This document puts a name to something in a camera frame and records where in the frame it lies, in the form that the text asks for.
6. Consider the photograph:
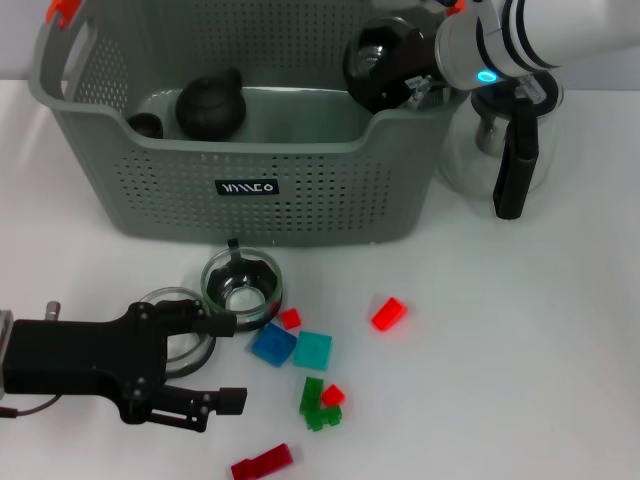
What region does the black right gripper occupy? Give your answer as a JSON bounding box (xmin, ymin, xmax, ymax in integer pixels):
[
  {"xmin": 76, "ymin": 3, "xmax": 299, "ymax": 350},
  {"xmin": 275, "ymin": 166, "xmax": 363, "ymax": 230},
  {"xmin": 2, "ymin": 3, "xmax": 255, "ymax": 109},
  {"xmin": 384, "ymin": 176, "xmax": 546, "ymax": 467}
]
[{"xmin": 394, "ymin": 27, "xmax": 446, "ymax": 106}]

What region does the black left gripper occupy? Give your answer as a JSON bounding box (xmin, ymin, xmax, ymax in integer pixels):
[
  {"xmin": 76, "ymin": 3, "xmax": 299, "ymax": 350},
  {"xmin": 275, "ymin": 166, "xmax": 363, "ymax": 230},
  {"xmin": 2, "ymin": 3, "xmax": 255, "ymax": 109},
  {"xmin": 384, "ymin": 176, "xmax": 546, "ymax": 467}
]
[{"xmin": 3, "ymin": 299, "xmax": 249, "ymax": 434}]

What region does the glass teacup black base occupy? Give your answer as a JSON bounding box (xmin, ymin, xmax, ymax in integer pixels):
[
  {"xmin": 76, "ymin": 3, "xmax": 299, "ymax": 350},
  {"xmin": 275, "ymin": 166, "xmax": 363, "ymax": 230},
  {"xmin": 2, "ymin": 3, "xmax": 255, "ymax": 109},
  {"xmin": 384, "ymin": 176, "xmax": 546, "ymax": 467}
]
[
  {"xmin": 137, "ymin": 286, "xmax": 217, "ymax": 379},
  {"xmin": 199, "ymin": 238, "xmax": 285, "ymax": 332},
  {"xmin": 342, "ymin": 17, "xmax": 416, "ymax": 114}
]

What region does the grey perforated storage bin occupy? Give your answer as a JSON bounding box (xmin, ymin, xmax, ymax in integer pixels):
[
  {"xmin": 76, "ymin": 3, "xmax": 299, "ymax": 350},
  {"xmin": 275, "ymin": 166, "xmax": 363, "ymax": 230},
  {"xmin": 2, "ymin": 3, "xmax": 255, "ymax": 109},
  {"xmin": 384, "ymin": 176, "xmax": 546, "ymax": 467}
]
[{"xmin": 27, "ymin": 0, "xmax": 471, "ymax": 249}]

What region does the dark clay teacup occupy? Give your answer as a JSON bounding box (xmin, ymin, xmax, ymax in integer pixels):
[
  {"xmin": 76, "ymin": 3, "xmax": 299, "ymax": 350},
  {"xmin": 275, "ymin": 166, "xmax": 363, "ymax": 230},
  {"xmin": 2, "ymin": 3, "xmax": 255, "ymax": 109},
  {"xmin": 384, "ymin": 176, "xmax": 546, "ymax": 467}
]
[{"xmin": 124, "ymin": 112, "xmax": 165, "ymax": 141}]

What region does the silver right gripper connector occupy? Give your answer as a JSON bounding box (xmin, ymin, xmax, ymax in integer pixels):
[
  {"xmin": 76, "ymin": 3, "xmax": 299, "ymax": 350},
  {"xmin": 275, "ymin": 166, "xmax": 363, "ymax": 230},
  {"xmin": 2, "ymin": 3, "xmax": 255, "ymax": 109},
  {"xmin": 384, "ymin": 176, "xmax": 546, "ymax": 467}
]
[{"xmin": 405, "ymin": 74, "xmax": 435, "ymax": 106}]

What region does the blue square toy brick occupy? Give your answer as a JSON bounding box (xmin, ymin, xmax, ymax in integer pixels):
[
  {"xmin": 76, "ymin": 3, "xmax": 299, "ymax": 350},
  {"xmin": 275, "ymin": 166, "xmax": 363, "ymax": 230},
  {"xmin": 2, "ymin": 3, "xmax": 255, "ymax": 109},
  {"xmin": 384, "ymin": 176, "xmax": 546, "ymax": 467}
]
[{"xmin": 249, "ymin": 322, "xmax": 298, "ymax": 370}]

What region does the cyan square toy brick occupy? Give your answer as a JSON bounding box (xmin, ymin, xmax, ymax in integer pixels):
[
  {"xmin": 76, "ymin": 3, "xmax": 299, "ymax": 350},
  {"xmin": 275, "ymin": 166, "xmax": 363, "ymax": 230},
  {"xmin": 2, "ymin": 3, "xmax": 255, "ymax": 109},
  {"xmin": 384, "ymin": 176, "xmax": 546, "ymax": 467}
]
[{"xmin": 292, "ymin": 329, "xmax": 334, "ymax": 372}]

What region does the green long toy brick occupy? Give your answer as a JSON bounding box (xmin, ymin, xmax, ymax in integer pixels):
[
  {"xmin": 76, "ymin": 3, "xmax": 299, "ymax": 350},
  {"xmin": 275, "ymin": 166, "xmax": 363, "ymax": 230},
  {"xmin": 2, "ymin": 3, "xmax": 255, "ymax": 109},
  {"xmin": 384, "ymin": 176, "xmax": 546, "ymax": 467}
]
[{"xmin": 298, "ymin": 375, "xmax": 326, "ymax": 416}]

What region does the dark red long brick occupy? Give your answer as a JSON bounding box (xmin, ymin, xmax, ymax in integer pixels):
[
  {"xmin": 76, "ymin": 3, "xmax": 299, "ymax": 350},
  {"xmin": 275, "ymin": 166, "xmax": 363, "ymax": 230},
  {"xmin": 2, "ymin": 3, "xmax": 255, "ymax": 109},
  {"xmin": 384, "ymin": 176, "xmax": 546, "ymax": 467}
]
[{"xmin": 229, "ymin": 442, "xmax": 294, "ymax": 480}]

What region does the green stepped toy brick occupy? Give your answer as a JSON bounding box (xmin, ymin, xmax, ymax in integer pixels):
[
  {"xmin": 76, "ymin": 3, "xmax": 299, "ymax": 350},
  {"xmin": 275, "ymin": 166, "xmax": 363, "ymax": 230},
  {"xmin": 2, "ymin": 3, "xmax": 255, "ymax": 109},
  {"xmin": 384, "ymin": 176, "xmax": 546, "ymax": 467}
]
[{"xmin": 304, "ymin": 402, "xmax": 344, "ymax": 432}]

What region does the large red toy brick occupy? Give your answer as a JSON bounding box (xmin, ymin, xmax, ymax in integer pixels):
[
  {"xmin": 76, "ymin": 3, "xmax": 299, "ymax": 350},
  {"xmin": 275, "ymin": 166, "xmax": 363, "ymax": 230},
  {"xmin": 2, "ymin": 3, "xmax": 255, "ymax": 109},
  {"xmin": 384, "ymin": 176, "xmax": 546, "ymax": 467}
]
[{"xmin": 370, "ymin": 296, "xmax": 409, "ymax": 333}]

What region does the dark clay teapot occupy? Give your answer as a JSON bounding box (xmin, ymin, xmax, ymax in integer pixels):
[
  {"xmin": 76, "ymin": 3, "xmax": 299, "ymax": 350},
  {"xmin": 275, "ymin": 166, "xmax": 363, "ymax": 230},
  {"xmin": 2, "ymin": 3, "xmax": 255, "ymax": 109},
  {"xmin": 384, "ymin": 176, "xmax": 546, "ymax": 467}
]
[{"xmin": 174, "ymin": 65, "xmax": 249, "ymax": 143}]

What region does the grey right gripper cable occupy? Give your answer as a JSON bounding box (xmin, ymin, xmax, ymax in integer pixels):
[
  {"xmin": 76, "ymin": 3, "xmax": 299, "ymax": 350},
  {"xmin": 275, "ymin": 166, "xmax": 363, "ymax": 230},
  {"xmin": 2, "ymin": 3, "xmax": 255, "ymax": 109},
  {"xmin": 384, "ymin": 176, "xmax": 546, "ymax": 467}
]
[{"xmin": 517, "ymin": 77, "xmax": 547, "ymax": 104}]

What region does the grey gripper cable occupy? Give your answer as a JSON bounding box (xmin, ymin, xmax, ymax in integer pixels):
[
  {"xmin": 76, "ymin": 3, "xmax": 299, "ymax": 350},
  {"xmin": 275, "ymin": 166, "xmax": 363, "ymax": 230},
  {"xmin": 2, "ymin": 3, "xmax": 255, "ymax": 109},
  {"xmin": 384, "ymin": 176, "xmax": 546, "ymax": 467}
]
[
  {"xmin": 517, "ymin": 77, "xmax": 547, "ymax": 104},
  {"xmin": 0, "ymin": 394, "xmax": 60, "ymax": 419}
]

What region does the glass pitcher black handle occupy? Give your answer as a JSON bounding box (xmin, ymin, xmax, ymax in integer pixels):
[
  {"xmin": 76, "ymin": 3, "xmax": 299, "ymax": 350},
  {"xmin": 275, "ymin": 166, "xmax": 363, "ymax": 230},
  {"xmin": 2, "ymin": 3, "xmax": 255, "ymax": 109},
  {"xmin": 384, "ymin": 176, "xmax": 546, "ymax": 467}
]
[{"xmin": 437, "ymin": 74, "xmax": 564, "ymax": 221}]

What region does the grey left gripper cable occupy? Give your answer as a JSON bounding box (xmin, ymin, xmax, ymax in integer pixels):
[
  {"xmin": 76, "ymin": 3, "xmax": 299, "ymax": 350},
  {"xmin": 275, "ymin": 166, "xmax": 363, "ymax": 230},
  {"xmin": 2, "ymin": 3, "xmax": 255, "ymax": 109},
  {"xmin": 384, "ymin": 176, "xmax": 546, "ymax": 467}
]
[{"xmin": 0, "ymin": 394, "xmax": 60, "ymax": 419}]

